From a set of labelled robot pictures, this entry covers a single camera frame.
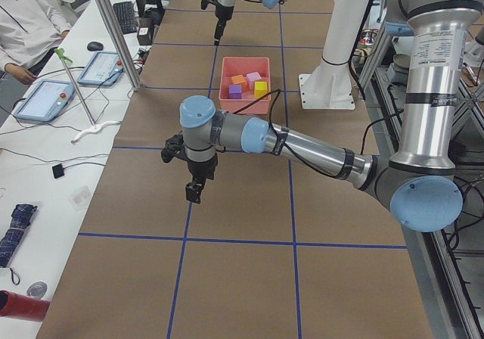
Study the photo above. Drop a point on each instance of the black box with label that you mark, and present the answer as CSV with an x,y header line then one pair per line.
x,y
148,26

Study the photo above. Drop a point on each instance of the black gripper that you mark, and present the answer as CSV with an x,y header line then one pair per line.
x,y
221,13
201,168

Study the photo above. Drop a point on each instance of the red fire extinguisher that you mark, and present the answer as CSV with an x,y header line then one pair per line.
x,y
18,306

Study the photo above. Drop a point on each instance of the purple foam block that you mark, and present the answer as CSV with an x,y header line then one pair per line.
x,y
235,91

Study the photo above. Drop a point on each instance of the far teach pendant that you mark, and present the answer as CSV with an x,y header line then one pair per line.
x,y
103,69

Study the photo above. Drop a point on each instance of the pink plastic bin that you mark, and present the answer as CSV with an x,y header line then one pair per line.
x,y
232,66

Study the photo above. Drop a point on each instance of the orange foam block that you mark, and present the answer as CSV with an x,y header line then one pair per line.
x,y
240,79

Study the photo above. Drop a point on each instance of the black computer keyboard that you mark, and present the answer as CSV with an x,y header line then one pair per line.
x,y
125,15

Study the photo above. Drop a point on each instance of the light pink foam block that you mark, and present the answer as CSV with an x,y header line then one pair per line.
x,y
251,78

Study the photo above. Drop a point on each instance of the teach pendant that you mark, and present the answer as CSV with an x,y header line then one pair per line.
x,y
103,69
46,101

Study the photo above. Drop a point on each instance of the round metal lid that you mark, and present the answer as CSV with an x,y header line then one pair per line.
x,y
37,290

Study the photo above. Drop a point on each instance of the metal rod with green clip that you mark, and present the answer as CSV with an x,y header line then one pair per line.
x,y
64,60

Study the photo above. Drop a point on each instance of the near teach pendant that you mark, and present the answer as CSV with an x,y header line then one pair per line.
x,y
46,101

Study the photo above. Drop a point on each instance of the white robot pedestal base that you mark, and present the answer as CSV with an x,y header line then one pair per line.
x,y
329,85

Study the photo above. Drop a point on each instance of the yellow-green foam block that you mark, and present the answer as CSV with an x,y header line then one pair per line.
x,y
260,88

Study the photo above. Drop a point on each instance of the clear plastic bag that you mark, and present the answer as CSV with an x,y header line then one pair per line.
x,y
81,198

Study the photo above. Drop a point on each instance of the black computer mouse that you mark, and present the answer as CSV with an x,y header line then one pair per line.
x,y
95,46

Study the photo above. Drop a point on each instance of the aluminium frame post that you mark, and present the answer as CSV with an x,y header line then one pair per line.
x,y
110,21

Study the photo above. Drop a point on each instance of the folded dark blue umbrella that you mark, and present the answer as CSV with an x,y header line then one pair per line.
x,y
20,221

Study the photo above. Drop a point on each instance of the small black square device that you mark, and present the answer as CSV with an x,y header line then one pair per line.
x,y
58,171

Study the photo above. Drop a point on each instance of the person in white hoodie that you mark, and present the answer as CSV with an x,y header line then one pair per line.
x,y
30,32

